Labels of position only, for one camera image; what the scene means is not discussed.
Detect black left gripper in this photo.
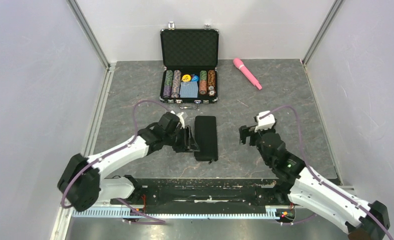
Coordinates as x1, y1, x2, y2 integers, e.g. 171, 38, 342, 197
164, 125, 200, 153

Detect black zippered tool pouch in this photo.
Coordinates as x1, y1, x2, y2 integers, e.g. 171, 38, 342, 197
194, 115, 218, 164

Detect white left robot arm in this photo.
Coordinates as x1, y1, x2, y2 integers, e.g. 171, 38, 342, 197
57, 111, 200, 212

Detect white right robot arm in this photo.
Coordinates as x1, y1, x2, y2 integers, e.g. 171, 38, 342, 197
239, 125, 390, 240

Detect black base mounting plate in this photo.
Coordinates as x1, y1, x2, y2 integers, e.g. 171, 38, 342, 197
125, 178, 291, 214

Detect blue playing card deck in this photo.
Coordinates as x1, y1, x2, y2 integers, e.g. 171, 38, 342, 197
179, 81, 199, 99

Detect brown orange chip stack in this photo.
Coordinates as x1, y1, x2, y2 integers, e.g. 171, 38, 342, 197
207, 70, 216, 96

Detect purple grey chip stack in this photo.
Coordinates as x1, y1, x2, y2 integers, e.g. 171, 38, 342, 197
171, 70, 181, 98

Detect purple green chip stack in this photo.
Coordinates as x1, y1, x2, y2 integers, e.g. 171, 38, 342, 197
162, 70, 173, 98

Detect yellow dealer button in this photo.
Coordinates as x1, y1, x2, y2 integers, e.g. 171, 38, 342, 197
181, 74, 192, 82

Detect blue dealer button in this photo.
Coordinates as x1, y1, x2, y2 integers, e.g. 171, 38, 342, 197
191, 74, 199, 82

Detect pink wand massager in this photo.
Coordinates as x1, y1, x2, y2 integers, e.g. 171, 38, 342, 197
233, 58, 262, 90

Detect green orange chip stack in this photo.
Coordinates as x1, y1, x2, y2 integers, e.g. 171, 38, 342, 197
199, 70, 207, 95

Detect black poker chip case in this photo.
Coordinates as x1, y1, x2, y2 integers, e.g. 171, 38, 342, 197
159, 21, 220, 109

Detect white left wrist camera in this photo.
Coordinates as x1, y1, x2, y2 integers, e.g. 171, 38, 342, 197
171, 111, 188, 128

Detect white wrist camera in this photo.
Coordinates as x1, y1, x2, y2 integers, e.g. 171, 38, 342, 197
254, 110, 276, 133
171, 111, 188, 128

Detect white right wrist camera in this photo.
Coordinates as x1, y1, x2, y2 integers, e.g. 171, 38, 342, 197
254, 110, 276, 133

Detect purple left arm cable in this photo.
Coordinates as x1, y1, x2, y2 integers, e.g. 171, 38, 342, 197
60, 99, 176, 225

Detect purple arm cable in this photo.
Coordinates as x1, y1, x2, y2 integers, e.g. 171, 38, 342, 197
258, 105, 394, 240
60, 99, 176, 225

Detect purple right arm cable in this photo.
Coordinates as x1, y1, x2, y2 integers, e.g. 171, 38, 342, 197
258, 105, 394, 240

